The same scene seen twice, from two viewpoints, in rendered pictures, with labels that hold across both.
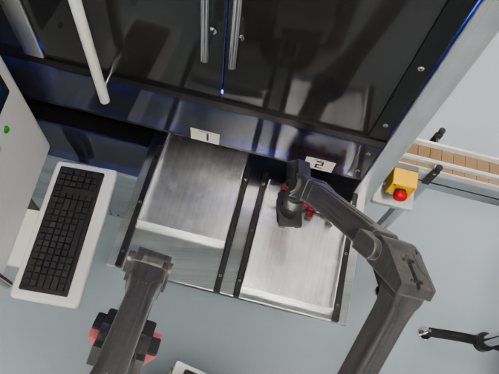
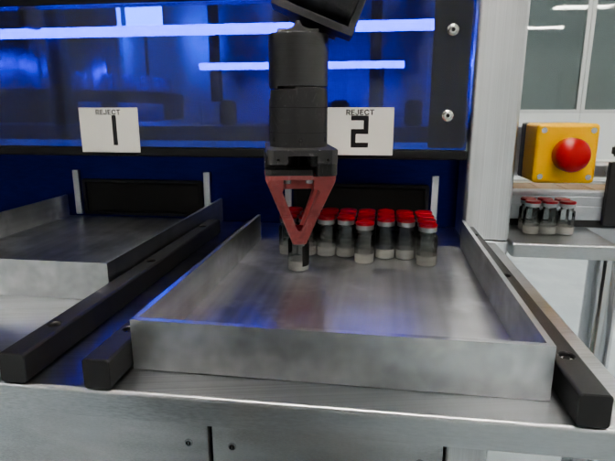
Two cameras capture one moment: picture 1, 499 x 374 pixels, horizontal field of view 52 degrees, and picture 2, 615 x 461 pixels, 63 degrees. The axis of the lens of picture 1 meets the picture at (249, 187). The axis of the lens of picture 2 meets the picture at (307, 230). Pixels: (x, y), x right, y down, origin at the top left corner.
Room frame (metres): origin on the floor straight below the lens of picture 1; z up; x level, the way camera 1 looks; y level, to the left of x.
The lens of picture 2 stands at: (0.06, -0.18, 1.05)
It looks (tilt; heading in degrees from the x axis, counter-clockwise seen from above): 13 degrees down; 5
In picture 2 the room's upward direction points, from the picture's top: straight up
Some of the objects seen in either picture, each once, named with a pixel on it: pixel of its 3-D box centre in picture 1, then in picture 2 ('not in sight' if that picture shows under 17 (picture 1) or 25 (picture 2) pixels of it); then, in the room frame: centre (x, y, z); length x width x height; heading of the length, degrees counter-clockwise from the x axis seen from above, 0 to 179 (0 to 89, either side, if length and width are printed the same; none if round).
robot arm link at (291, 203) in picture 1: (295, 195); (298, 62); (0.57, -0.12, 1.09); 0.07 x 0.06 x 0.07; 5
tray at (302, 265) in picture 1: (298, 243); (349, 273); (0.51, -0.17, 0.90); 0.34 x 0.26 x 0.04; 177
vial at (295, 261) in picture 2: not in sight; (298, 249); (0.57, -0.12, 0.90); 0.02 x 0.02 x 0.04
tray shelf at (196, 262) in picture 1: (245, 218); (193, 277); (0.56, -0.01, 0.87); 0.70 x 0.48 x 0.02; 88
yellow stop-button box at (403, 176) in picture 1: (401, 180); (556, 151); (0.73, -0.43, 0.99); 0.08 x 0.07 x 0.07; 178
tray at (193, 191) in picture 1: (197, 181); (81, 232); (0.64, 0.16, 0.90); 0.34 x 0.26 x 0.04; 178
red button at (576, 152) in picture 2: (399, 194); (569, 155); (0.69, -0.43, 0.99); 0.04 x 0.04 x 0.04; 88
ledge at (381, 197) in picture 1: (393, 186); (547, 238); (0.78, -0.45, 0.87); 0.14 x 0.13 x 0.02; 178
